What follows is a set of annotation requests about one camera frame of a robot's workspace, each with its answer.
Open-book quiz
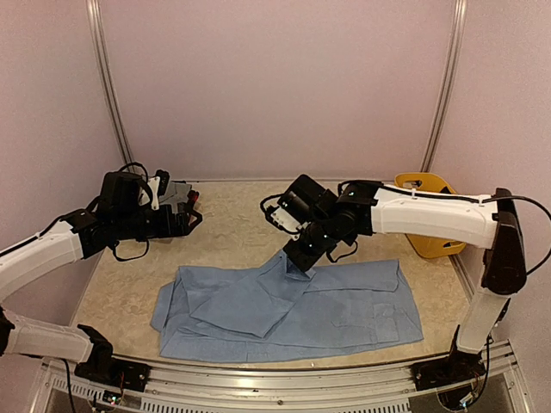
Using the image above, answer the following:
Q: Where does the left aluminium frame post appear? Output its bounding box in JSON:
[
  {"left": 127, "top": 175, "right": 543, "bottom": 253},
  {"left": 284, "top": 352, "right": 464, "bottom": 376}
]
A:
[{"left": 86, "top": 0, "right": 134, "bottom": 163}]

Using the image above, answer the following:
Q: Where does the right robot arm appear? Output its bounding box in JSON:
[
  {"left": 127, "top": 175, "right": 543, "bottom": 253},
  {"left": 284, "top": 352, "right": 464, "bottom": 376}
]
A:
[{"left": 263, "top": 175, "right": 528, "bottom": 391}]

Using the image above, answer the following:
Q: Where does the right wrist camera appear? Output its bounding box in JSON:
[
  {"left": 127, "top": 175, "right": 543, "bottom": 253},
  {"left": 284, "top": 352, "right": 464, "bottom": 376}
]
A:
[{"left": 259, "top": 194, "right": 303, "bottom": 241}]

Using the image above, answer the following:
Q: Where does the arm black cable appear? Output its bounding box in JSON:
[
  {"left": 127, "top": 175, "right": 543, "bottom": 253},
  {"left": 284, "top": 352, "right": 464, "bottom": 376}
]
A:
[
  {"left": 473, "top": 195, "right": 551, "bottom": 276},
  {"left": 88, "top": 162, "right": 152, "bottom": 262}
]

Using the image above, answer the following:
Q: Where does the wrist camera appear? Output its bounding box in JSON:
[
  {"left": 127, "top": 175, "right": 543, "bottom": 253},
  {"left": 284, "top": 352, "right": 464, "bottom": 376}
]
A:
[
  {"left": 259, "top": 194, "right": 303, "bottom": 241},
  {"left": 139, "top": 170, "right": 170, "bottom": 211}
]

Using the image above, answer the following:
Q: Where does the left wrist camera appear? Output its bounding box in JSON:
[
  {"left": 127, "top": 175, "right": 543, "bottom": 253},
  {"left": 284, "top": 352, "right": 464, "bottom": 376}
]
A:
[{"left": 139, "top": 170, "right": 170, "bottom": 211}]

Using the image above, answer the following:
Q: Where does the yellow plastic basket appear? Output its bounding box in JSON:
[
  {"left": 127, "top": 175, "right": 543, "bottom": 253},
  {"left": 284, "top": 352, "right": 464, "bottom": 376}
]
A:
[{"left": 394, "top": 172, "right": 466, "bottom": 259}]

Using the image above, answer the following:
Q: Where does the red black plaid shirt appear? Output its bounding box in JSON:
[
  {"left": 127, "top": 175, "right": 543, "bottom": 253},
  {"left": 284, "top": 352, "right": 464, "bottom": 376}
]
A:
[{"left": 188, "top": 190, "right": 199, "bottom": 205}]

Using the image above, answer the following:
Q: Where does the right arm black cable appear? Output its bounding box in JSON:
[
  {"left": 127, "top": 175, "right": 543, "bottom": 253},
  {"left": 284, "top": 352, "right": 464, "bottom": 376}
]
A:
[{"left": 473, "top": 195, "right": 551, "bottom": 276}]

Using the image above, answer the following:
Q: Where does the aluminium frame post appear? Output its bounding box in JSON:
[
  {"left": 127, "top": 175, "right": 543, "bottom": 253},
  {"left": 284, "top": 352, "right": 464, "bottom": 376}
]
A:
[
  {"left": 86, "top": 0, "right": 134, "bottom": 163},
  {"left": 420, "top": 0, "right": 468, "bottom": 172}
]

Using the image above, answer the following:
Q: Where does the aluminium front rail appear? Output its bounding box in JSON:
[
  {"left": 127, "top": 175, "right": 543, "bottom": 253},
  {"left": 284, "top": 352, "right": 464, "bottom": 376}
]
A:
[{"left": 40, "top": 354, "right": 524, "bottom": 413}]

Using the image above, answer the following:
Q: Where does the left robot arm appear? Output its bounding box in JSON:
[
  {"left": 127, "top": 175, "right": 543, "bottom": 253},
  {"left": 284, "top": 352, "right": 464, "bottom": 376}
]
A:
[{"left": 1, "top": 167, "right": 202, "bottom": 391}]

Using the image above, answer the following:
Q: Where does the right aluminium frame post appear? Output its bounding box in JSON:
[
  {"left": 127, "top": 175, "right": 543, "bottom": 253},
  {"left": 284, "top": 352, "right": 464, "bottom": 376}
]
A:
[{"left": 420, "top": 0, "right": 468, "bottom": 172}]

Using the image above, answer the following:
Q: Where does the grey denim shirt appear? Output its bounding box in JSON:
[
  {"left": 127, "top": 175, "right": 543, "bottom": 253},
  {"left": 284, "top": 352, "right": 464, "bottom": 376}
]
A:
[{"left": 158, "top": 181, "right": 192, "bottom": 210}]

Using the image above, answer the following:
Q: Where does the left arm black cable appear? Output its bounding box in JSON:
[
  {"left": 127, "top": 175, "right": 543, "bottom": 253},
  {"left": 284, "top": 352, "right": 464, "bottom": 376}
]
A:
[{"left": 88, "top": 162, "right": 152, "bottom": 262}]

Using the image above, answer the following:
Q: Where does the light blue long sleeve shirt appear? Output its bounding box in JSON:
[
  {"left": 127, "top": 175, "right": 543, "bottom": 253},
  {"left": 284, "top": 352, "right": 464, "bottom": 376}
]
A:
[{"left": 151, "top": 252, "right": 424, "bottom": 363}]

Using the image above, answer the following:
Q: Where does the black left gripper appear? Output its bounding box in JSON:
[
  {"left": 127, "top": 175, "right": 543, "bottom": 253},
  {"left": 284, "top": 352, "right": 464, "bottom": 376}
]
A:
[{"left": 115, "top": 201, "right": 201, "bottom": 240}]

